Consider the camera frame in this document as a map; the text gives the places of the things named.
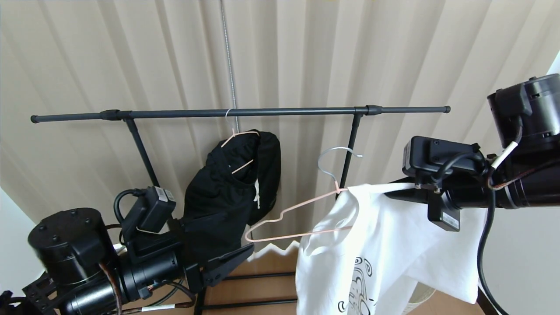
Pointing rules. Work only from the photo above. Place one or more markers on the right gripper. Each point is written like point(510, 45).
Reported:
point(525, 188)

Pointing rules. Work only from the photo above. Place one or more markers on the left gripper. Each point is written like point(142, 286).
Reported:
point(153, 271)

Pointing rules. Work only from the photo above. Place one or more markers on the pink clothes hanger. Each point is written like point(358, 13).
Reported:
point(271, 239)
point(238, 133)

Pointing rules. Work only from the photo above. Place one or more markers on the black shorts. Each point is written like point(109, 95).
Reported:
point(214, 205)

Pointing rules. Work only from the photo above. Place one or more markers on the white garment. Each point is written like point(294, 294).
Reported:
point(393, 245)

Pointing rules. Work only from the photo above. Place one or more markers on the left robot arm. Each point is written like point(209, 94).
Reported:
point(70, 245)

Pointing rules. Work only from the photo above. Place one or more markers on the white laundry basket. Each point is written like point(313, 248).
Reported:
point(418, 295)

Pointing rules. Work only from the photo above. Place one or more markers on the black clothes rack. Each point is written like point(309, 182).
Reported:
point(197, 113)

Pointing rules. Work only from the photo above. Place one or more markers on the thin metal curtain wand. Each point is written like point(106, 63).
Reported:
point(229, 65)

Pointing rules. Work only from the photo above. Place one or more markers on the beige curtain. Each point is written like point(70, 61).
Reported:
point(109, 52)

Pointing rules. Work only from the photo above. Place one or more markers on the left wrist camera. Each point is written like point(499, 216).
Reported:
point(148, 214)

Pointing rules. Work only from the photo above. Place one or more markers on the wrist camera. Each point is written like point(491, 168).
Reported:
point(433, 153)
point(148, 214)

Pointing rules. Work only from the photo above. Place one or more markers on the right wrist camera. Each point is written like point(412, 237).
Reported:
point(433, 153)

